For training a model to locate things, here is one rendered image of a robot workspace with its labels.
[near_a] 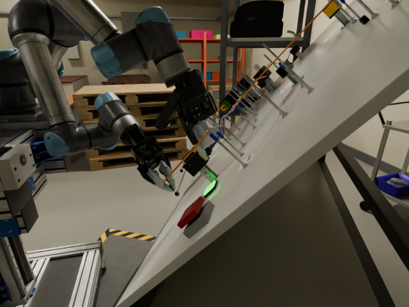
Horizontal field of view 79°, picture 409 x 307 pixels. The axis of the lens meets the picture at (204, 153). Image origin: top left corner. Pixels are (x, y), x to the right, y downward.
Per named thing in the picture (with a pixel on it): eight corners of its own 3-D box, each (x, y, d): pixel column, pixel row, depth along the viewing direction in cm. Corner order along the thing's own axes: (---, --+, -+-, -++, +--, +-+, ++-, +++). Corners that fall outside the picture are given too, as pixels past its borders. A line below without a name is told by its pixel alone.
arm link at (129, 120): (114, 136, 77) (137, 123, 80) (122, 147, 76) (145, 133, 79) (109, 123, 71) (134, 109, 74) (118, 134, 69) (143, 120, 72)
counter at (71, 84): (90, 97, 854) (87, 75, 828) (76, 109, 665) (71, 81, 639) (69, 97, 840) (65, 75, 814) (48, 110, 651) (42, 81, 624)
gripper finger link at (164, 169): (174, 186, 66) (154, 159, 68) (173, 192, 71) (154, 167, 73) (184, 179, 67) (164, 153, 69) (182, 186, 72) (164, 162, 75)
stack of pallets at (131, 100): (176, 139, 431) (174, 82, 396) (190, 159, 350) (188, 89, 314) (93, 147, 393) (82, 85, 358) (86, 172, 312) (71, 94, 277)
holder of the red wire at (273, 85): (283, 78, 113) (266, 61, 113) (279, 86, 103) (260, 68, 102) (276, 86, 117) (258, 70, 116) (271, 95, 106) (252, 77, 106)
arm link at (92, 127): (79, 139, 83) (82, 117, 76) (111, 132, 91) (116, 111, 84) (89, 157, 81) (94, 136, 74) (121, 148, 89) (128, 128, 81)
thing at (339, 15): (354, 13, 84) (335, -6, 84) (353, 18, 76) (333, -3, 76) (342, 24, 88) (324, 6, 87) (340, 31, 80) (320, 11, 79)
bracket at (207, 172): (214, 179, 69) (201, 167, 69) (220, 173, 68) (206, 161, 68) (211, 186, 65) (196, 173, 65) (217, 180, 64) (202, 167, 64)
